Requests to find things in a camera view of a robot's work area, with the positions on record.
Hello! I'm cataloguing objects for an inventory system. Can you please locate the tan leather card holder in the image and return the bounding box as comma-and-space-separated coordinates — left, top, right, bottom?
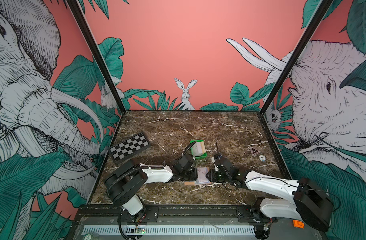
184, 167, 210, 186

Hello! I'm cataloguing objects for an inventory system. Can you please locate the green plastic card tray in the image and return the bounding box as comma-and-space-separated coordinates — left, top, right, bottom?
190, 140, 207, 160

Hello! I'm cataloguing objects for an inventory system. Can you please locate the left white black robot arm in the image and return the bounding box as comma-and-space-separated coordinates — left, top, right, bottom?
104, 154, 197, 221

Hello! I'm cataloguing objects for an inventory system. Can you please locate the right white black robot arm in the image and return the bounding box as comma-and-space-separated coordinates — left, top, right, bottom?
206, 154, 334, 232

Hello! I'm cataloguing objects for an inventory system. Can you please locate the triangle marker sticker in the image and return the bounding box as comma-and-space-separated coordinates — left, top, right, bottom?
250, 147, 260, 157

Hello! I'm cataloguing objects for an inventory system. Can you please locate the small round white sticker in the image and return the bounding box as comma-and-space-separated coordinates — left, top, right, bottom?
259, 155, 266, 162

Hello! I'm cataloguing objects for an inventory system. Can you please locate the black white checkerboard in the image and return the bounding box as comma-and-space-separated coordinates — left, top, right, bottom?
110, 132, 150, 165

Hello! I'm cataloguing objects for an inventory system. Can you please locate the orange connector block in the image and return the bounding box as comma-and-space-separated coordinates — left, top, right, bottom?
292, 220, 305, 229

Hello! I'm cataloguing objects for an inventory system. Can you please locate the white slotted cable duct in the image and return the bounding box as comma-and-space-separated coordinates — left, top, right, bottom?
81, 225, 255, 236

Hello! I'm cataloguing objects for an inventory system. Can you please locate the black mounting rail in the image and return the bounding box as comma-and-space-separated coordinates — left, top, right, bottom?
74, 204, 272, 225

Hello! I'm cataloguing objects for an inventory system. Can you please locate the right black frame post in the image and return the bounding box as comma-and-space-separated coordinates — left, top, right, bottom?
259, 0, 333, 115

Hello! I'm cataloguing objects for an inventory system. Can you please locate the black frame post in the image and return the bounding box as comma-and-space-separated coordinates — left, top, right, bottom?
259, 0, 333, 115
66, 0, 126, 115

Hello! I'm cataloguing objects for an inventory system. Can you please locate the left black frame post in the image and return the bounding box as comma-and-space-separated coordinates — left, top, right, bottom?
66, 0, 126, 115

